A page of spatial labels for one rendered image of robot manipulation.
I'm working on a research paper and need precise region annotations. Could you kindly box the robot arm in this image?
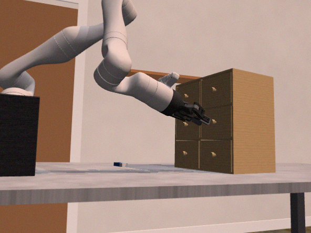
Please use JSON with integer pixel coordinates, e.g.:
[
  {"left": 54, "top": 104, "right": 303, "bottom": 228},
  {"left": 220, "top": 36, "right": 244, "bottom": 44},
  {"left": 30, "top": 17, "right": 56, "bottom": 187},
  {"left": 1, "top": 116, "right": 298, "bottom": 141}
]
[{"left": 0, "top": 0, "right": 179, "bottom": 112}]

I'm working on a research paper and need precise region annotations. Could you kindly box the brown wooden chest of drawers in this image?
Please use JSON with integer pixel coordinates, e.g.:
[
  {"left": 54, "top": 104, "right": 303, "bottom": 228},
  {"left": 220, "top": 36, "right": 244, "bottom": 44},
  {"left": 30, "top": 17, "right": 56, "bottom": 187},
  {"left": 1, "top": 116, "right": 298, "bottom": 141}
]
[{"left": 174, "top": 68, "right": 276, "bottom": 174}]

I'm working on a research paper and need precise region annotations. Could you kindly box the brown wooden drawer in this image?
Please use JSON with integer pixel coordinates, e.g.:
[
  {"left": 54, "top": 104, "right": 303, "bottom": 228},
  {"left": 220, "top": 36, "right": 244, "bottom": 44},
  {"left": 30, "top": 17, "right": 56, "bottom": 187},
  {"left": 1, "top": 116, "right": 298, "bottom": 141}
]
[
  {"left": 201, "top": 72, "right": 232, "bottom": 107},
  {"left": 177, "top": 81, "right": 200, "bottom": 104},
  {"left": 201, "top": 140, "right": 232, "bottom": 172},
  {"left": 176, "top": 119, "right": 200, "bottom": 138},
  {"left": 175, "top": 141, "right": 200, "bottom": 168},
  {"left": 201, "top": 106, "right": 232, "bottom": 137}
]

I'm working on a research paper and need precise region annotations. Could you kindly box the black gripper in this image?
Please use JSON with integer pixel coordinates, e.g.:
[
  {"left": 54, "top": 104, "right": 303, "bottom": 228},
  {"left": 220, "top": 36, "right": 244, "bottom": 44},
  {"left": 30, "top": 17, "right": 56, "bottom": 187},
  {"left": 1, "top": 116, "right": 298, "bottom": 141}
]
[{"left": 160, "top": 89, "right": 211, "bottom": 126}]

